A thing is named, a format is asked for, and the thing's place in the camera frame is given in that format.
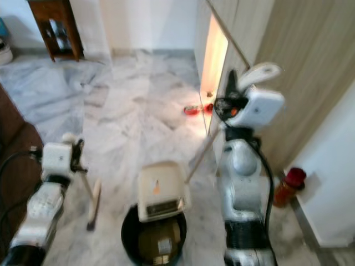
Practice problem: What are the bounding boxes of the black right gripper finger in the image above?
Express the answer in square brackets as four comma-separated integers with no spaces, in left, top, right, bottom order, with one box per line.
[224,69,239,100]

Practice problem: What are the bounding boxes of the beige hand broom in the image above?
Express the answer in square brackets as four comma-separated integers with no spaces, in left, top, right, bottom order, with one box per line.
[61,133,102,232]

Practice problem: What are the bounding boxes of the beige long-handled dustpan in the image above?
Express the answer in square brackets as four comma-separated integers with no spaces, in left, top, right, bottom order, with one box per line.
[137,62,283,223]

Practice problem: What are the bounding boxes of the red bowls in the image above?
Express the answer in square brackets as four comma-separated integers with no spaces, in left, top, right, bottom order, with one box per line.
[182,102,215,116]

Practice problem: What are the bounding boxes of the brown sofa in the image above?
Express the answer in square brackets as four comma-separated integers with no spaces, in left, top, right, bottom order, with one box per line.
[0,83,46,262]

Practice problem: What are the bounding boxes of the tall light wooden cabinet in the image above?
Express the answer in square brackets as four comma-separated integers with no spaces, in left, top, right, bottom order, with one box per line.
[194,0,355,173]

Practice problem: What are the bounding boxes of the black round trash bin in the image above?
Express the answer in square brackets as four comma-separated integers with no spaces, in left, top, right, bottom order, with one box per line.
[120,203,188,266]

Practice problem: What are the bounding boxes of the red capped bottle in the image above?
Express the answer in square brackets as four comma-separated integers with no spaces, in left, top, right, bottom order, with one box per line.
[273,167,307,209]

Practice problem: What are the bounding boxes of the blue and white container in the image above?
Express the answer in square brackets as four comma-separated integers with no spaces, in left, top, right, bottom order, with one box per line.
[0,16,13,67]

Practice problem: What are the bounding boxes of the dark wooden side table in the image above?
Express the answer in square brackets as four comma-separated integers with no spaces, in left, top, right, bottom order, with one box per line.
[28,0,84,62]

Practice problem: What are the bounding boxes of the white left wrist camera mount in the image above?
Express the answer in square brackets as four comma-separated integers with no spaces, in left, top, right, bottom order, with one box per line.
[41,142,73,178]

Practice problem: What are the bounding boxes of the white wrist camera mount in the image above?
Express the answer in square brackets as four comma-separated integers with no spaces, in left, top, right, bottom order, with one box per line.
[41,142,73,178]
[241,85,286,130]

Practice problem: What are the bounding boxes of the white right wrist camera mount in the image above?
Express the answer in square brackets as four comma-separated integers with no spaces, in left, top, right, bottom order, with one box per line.
[241,85,286,130]

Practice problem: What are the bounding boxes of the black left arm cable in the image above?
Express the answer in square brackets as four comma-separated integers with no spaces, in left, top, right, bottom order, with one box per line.
[0,149,43,170]

